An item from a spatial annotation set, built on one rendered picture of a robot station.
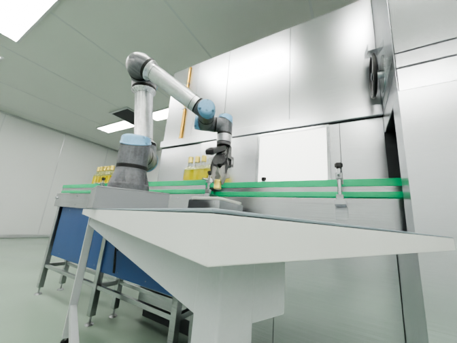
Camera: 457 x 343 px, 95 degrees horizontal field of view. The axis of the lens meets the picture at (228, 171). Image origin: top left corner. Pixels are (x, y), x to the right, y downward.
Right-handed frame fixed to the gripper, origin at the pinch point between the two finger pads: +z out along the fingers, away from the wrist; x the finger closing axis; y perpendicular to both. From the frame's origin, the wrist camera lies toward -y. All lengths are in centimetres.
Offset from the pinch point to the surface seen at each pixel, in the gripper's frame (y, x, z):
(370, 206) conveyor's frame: 22, -60, 8
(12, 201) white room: 70, 612, 10
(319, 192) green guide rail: 23.5, -40.9, 2.0
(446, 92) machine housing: 6, -82, -28
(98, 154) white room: 228, 615, -152
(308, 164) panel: 40, -33, -17
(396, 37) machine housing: 6, -72, -54
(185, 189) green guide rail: 12.1, 31.4, 1.2
